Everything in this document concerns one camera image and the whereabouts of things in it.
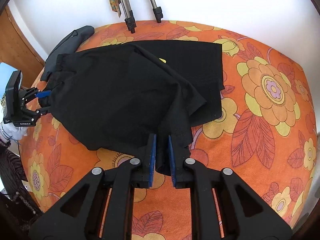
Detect black sport pants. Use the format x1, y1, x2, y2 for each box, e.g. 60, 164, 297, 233
39, 40, 224, 176

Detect left white gloved hand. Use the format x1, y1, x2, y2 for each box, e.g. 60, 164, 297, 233
1, 122, 28, 143

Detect light blue chair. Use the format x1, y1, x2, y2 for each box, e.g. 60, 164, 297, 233
1, 62, 17, 110

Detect wooden door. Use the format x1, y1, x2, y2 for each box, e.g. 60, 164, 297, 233
1, 7, 44, 87

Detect folded dark grey garment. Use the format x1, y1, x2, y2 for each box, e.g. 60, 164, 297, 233
40, 25, 94, 81

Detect orange floral bedspread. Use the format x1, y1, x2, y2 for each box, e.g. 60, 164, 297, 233
21, 21, 317, 239

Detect silver camera tripod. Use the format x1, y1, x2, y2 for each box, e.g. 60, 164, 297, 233
120, 0, 163, 34

